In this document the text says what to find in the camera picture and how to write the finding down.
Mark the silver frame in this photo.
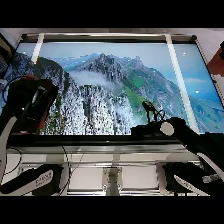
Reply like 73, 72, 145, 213
0, 134, 224, 197

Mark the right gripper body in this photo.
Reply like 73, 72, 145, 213
130, 123, 163, 137

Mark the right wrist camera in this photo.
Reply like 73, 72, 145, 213
141, 100, 158, 125

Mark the black cable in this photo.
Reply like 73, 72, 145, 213
59, 144, 73, 197
154, 108, 167, 123

